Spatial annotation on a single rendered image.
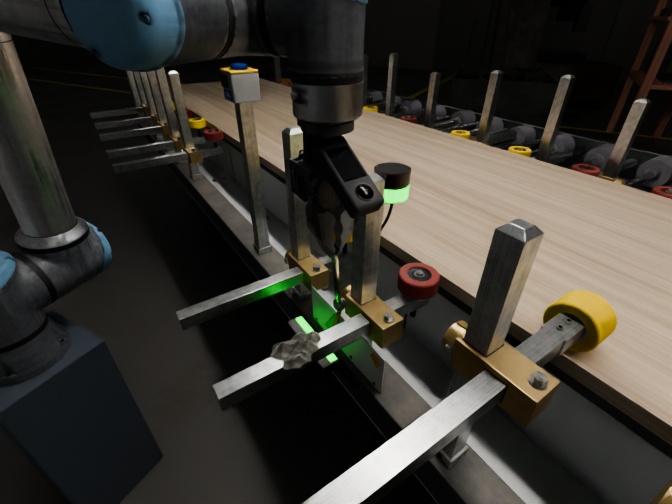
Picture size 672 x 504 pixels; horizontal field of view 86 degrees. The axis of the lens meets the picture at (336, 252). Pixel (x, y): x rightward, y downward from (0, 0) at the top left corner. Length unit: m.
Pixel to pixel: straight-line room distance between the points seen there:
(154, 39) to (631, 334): 0.75
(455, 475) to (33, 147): 1.03
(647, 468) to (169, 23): 0.84
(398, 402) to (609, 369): 0.35
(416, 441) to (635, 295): 0.56
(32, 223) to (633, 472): 1.26
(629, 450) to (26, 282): 1.22
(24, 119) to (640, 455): 1.24
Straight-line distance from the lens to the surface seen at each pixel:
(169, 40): 0.40
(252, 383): 0.60
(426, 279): 0.71
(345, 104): 0.46
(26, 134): 0.99
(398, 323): 0.66
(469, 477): 0.72
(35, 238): 1.10
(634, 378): 0.68
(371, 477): 0.40
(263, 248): 1.13
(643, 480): 0.81
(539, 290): 0.77
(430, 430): 0.43
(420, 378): 0.91
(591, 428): 0.79
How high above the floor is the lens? 1.33
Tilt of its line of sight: 33 degrees down
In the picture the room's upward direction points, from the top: straight up
